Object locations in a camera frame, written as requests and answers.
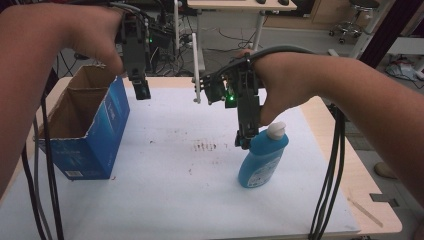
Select dark curtain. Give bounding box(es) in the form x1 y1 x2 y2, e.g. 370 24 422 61
359 0 424 69

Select blue bottle with white cap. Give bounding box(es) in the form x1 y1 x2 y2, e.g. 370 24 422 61
237 121 290 189

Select thick black cable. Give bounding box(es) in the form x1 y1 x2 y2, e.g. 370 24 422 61
206 44 316 79

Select white metal pole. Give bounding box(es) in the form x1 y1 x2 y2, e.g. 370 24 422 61
349 0 392 60

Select person's right hand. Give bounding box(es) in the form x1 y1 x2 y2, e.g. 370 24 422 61
234 48 326 127

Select office chair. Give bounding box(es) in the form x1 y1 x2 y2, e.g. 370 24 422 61
328 0 382 45

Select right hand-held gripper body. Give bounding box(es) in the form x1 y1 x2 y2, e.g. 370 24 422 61
192 32 268 134

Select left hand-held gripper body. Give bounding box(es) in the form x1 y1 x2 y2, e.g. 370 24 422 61
115 0 182 84

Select grey cable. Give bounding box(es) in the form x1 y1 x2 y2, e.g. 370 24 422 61
32 114 54 240

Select brown rounded object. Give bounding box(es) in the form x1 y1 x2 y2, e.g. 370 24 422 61
373 161 398 180

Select blue cardboard box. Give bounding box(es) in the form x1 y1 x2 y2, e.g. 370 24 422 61
37 64 131 181

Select white table mat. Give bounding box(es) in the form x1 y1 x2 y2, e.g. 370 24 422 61
0 87 362 240

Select person's left hand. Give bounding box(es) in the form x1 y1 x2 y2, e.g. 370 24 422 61
59 4 126 77

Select white desk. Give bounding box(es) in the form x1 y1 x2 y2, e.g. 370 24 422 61
186 0 298 73

